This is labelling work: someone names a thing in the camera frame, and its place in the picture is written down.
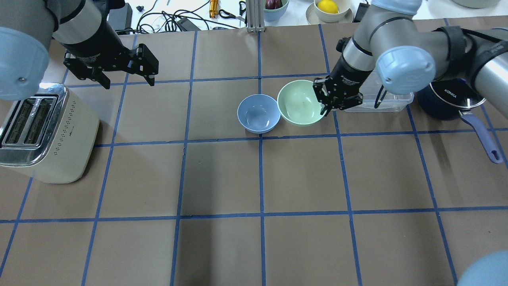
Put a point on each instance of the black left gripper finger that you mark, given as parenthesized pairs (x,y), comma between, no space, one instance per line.
(82,72)
(142,62)

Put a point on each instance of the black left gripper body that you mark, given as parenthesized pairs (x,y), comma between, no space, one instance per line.
(94,48)

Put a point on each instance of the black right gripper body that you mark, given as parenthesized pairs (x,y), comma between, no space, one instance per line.
(349,76)

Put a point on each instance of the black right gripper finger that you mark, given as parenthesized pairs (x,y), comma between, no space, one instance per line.
(332,102)
(319,91)

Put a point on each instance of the green bowl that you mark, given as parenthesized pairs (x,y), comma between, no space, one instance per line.
(298,105)

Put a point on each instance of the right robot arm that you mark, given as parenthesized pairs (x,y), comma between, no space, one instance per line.
(450,70)

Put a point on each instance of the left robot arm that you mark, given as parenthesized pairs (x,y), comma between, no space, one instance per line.
(27,28)

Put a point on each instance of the cream bowl with lemon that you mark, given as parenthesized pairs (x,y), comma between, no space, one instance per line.
(329,11)

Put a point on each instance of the blue bowl with fruit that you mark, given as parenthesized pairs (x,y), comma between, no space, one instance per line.
(274,9)

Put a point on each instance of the cream toaster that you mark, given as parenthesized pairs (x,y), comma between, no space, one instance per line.
(50,135)

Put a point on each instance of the black power adapter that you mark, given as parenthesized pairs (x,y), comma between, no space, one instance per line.
(361,11)

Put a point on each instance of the scissors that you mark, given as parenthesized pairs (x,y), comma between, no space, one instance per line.
(240,15)

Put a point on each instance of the dark blue saucepan with lid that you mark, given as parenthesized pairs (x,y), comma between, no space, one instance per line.
(449,100)

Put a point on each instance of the yellow handled tool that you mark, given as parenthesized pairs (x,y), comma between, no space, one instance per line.
(213,8)

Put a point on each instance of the aluminium frame post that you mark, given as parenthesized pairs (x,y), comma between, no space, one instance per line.
(255,16)

